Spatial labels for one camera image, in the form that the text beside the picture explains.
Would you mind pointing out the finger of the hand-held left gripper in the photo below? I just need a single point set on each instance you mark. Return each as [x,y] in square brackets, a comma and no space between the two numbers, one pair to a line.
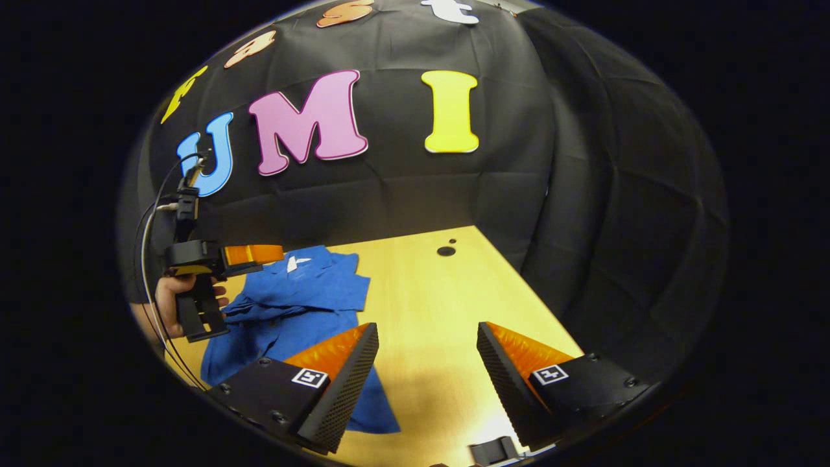
[256,254]

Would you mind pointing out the blue button shirt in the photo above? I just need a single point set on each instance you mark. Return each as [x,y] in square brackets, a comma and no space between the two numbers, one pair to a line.
[311,292]

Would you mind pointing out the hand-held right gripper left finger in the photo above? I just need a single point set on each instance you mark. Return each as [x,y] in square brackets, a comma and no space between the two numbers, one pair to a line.
[343,395]

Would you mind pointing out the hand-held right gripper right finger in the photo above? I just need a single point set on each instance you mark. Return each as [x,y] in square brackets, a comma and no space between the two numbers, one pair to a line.
[506,389]

